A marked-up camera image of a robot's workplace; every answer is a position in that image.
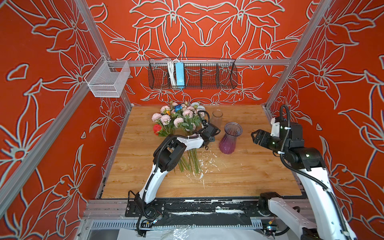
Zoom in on black wire wall basket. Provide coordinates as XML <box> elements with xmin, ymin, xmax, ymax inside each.
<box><xmin>148</xmin><ymin>57</ymin><xmax>238</xmax><ymax>90</ymax></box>

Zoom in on white cable bundle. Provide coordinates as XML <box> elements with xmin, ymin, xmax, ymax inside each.
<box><xmin>166</xmin><ymin>59</ymin><xmax>178</xmax><ymax>88</ymax></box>

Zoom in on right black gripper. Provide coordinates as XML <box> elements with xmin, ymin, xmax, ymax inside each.
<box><xmin>251</xmin><ymin>127</ymin><xmax>291</xmax><ymax>156</ymax></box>

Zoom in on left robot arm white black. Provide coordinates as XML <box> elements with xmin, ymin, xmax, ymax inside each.
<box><xmin>134</xmin><ymin>110</ymin><xmax>220</xmax><ymax>221</ymax></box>

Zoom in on bunch of artificial flowers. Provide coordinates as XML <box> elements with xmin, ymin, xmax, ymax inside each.
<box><xmin>152</xmin><ymin>102</ymin><xmax>210</xmax><ymax>172</ymax></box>

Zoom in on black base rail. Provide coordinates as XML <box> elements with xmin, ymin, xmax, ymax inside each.
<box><xmin>124</xmin><ymin>196</ymin><xmax>286</xmax><ymax>229</ymax></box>

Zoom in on purple glass fluted vase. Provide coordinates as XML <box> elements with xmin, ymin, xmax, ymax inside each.
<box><xmin>219</xmin><ymin>122</ymin><xmax>243</xmax><ymax>155</ymax></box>

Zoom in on white mesh wall basket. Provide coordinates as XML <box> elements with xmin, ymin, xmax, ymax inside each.
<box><xmin>85</xmin><ymin>59</ymin><xmax>131</xmax><ymax>98</ymax></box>

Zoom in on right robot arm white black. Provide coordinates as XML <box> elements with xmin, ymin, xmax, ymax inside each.
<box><xmin>251</xmin><ymin>105</ymin><xmax>357</xmax><ymax>240</ymax></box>

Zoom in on light blue box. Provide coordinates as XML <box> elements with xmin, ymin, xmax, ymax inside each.
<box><xmin>175</xmin><ymin>62</ymin><xmax>185</xmax><ymax>89</ymax></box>

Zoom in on clear glass cylinder vase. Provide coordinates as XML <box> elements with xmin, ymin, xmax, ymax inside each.
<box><xmin>211</xmin><ymin>110</ymin><xmax>223</xmax><ymax>129</ymax></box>

